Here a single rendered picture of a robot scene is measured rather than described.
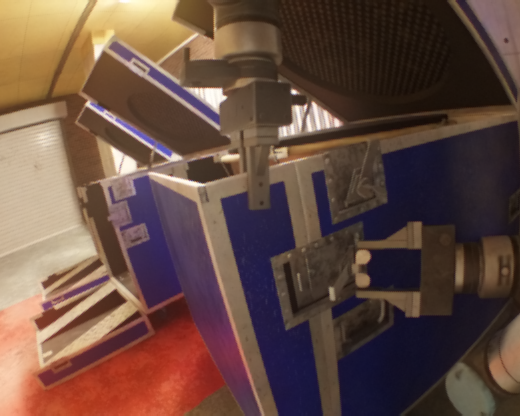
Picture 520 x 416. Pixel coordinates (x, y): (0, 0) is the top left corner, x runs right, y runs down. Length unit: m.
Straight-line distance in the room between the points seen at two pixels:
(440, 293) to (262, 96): 0.35
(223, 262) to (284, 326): 0.15
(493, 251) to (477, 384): 0.17
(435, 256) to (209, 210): 0.31
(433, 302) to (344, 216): 0.19
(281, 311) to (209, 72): 0.34
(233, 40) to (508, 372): 0.50
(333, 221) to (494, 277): 0.25
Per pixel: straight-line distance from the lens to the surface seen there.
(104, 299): 2.41
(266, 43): 0.38
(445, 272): 0.45
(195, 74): 0.36
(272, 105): 0.34
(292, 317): 0.48
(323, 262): 0.49
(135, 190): 1.72
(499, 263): 0.44
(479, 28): 1.06
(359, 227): 0.50
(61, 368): 1.88
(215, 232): 0.38
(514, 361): 0.37
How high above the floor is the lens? 1.00
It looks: 13 degrees down
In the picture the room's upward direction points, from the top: 12 degrees counter-clockwise
